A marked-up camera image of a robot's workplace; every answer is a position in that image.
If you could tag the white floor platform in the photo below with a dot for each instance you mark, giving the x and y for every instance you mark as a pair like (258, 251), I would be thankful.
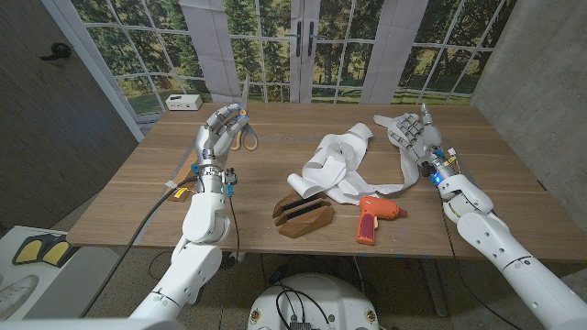
(82, 279)

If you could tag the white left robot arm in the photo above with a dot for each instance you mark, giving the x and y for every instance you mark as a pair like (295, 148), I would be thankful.
(192, 270)

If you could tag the dark brown slotted wooden block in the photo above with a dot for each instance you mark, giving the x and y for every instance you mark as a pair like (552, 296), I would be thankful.
(307, 222)

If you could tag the white sneaker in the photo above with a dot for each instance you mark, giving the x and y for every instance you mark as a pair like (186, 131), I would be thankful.
(14, 295)

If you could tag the grey table leg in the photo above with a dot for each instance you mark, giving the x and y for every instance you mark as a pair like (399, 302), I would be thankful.
(435, 289)

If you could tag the orange toy drill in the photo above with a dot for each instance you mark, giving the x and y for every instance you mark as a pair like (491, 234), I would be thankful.
(373, 208)

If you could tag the yellow and black foot pedal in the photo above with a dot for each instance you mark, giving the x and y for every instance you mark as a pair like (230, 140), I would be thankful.
(28, 251)

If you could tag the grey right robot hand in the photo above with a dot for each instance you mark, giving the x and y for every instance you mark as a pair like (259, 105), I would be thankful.
(424, 142)

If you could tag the printed window forest backdrop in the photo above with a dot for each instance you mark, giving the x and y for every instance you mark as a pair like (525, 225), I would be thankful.
(275, 46)

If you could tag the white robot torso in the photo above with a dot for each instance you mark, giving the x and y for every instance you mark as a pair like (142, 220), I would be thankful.
(330, 293)

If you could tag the long light wooden block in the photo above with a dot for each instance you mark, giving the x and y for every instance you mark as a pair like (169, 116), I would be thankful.
(188, 167)

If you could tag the white receipt paper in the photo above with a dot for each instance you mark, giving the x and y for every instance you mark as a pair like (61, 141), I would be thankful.
(330, 169)

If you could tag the grey and tan scissors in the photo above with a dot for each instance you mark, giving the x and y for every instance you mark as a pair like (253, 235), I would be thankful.
(245, 94)

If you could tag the white power strip box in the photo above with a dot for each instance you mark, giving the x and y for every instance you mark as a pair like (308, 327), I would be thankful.
(183, 102)

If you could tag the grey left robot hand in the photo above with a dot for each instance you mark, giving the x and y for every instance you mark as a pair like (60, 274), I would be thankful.
(211, 146)

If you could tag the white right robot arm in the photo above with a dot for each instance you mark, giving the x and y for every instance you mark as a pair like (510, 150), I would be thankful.
(504, 243)

